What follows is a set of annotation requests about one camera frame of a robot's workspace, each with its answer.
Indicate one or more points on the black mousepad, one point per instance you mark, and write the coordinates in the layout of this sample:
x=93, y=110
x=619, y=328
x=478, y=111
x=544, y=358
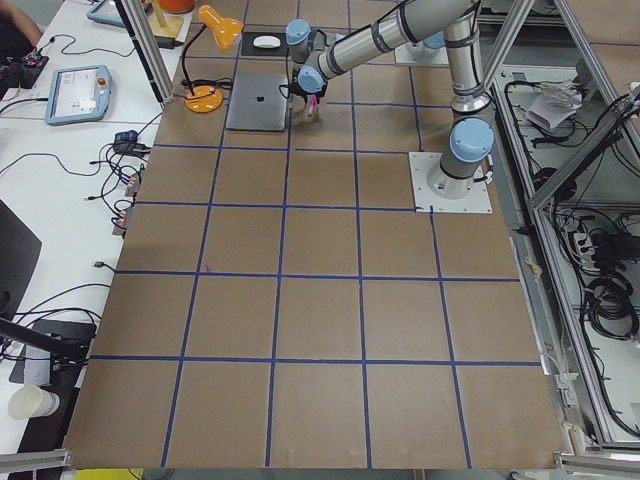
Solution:
x=247, y=48

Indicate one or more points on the blue teach pendant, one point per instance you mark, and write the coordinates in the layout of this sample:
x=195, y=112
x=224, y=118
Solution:
x=80, y=94
x=105, y=12

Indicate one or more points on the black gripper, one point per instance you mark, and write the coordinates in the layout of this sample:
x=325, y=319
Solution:
x=311, y=94

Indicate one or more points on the white computer mouse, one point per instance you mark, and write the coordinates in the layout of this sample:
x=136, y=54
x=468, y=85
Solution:
x=266, y=42

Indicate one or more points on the aluminium frame post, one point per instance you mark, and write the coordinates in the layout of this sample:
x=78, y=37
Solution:
x=139, y=30

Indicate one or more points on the white paper cup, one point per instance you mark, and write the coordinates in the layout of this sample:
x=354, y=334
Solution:
x=31, y=401

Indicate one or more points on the orange desk lamp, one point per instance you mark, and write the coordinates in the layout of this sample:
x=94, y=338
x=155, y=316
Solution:
x=206, y=78

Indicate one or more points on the blue teach pendant near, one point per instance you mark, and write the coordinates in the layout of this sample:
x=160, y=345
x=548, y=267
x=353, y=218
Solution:
x=80, y=94

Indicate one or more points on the silver laptop notebook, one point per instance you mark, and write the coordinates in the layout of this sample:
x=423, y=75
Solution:
x=257, y=104

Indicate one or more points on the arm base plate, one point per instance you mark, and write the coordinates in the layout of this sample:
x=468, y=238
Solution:
x=440, y=61
x=434, y=192

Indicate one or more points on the blue teach pendant far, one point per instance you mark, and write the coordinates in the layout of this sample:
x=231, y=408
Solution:
x=105, y=12

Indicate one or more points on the black monitor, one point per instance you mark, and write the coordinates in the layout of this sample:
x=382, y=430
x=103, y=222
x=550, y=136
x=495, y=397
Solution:
x=20, y=250

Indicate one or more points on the wooden stand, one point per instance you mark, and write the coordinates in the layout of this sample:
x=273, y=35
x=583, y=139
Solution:
x=164, y=25

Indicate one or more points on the black usb hub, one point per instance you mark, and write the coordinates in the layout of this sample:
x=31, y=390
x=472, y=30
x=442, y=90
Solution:
x=126, y=142

